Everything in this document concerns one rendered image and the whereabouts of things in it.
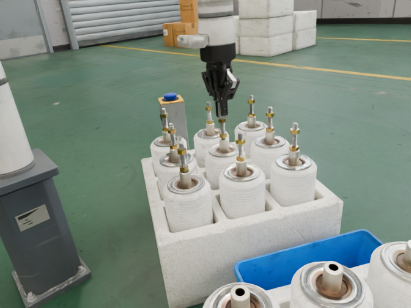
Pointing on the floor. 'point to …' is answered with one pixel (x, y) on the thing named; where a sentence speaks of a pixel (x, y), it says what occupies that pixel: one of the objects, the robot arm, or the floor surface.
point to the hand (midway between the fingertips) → (221, 109)
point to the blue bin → (358, 260)
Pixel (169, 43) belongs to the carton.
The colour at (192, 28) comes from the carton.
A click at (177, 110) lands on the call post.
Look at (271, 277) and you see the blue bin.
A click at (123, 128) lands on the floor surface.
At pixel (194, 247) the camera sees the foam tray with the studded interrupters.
